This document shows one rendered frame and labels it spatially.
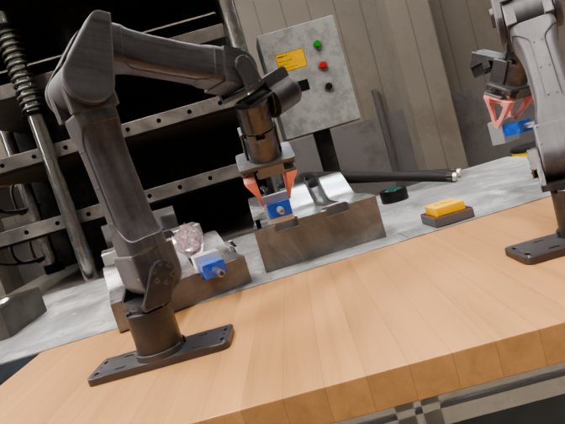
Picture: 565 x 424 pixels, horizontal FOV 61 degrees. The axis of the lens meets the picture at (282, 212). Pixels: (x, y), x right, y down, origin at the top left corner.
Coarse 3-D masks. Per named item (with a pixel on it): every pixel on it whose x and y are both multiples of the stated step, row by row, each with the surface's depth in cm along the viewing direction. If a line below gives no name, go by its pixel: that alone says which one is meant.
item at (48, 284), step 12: (240, 216) 239; (204, 228) 234; (216, 228) 219; (228, 228) 206; (240, 228) 193; (252, 228) 183; (228, 240) 171; (96, 264) 216; (48, 276) 226; (60, 276) 212; (72, 276) 199; (24, 288) 207; (48, 288) 184; (60, 288) 175
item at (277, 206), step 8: (280, 192) 91; (264, 200) 90; (272, 200) 90; (280, 200) 87; (288, 200) 86; (264, 208) 92; (272, 208) 86; (280, 208) 81; (288, 208) 86; (272, 216) 86; (280, 216) 86; (288, 216) 90; (272, 224) 90
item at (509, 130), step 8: (504, 120) 109; (512, 120) 110; (520, 120) 105; (528, 120) 106; (488, 128) 111; (496, 128) 109; (504, 128) 108; (512, 128) 106; (520, 128) 105; (528, 128) 106; (496, 136) 110; (504, 136) 108; (512, 136) 110; (496, 144) 111
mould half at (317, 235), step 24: (336, 192) 120; (264, 216) 118; (312, 216) 97; (336, 216) 97; (360, 216) 98; (264, 240) 97; (288, 240) 97; (312, 240) 97; (336, 240) 98; (360, 240) 98; (264, 264) 97; (288, 264) 98
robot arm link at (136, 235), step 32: (64, 96) 59; (96, 128) 61; (96, 160) 61; (128, 160) 63; (96, 192) 63; (128, 192) 63; (128, 224) 62; (128, 256) 63; (160, 256) 64; (128, 288) 67
